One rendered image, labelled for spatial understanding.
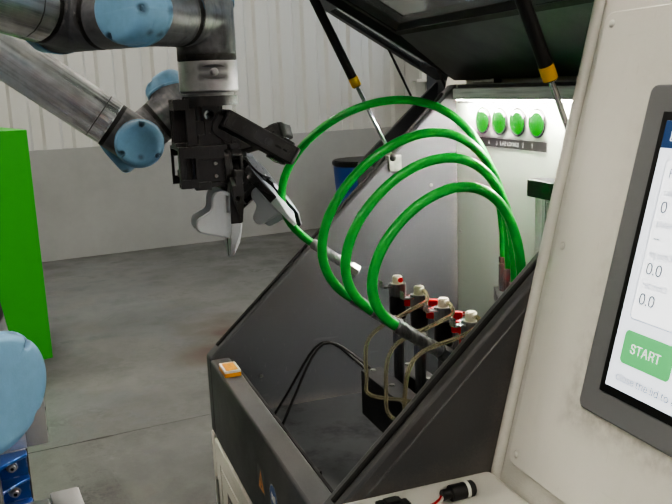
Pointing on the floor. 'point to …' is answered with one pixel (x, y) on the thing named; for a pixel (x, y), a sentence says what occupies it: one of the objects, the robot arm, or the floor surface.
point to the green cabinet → (21, 245)
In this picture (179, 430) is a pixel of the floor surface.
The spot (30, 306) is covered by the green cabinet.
